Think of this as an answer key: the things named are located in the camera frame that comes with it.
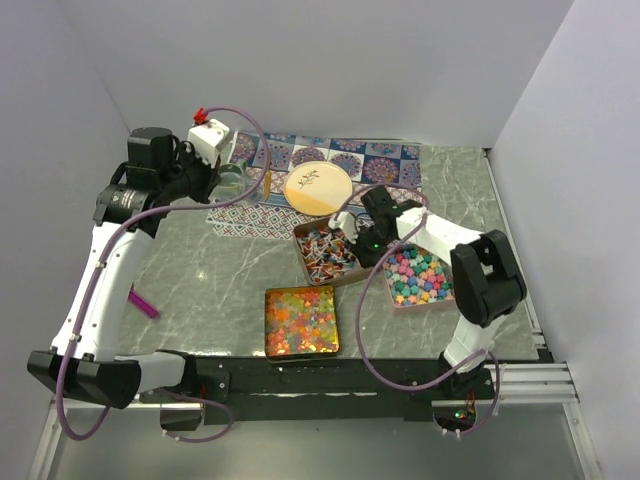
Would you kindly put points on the purple plastic scoop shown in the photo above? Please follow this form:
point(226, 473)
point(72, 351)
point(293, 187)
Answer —
point(143, 305)

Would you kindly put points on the cream and orange plate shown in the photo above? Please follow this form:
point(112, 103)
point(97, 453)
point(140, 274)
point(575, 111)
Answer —
point(317, 188)

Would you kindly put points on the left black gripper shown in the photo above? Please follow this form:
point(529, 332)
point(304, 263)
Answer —
point(211, 174)

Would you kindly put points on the gold knife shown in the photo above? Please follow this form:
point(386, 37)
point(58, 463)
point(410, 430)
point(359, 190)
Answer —
point(268, 175)

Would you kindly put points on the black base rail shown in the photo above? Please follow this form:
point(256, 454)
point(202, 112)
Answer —
point(257, 389)

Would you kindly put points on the gold tin of gummy stars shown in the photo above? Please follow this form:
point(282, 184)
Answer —
point(300, 323)

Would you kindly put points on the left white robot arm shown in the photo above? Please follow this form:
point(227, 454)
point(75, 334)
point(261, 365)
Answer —
point(82, 362)

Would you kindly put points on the tin of pastel star candies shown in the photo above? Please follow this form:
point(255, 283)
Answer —
point(417, 279)

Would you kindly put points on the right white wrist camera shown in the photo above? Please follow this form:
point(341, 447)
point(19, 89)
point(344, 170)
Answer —
point(345, 222)

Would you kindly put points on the patterned placemat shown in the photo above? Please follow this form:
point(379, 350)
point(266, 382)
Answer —
point(366, 162)

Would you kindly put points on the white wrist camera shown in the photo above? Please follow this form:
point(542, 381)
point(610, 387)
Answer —
point(345, 222)
point(208, 137)

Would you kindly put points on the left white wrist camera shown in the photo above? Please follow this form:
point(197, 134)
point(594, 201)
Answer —
point(208, 137)

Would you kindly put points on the green ceramic mug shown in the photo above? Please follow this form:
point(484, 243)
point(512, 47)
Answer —
point(232, 182)

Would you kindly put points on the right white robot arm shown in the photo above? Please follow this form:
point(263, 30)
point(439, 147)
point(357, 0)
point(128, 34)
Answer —
point(487, 280)

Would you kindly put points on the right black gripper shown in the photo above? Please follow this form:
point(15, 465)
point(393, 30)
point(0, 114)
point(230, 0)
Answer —
point(367, 260)

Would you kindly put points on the clear glass jar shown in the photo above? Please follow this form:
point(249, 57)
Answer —
point(246, 199)

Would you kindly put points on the tin of lollipops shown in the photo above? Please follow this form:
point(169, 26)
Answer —
point(324, 255)

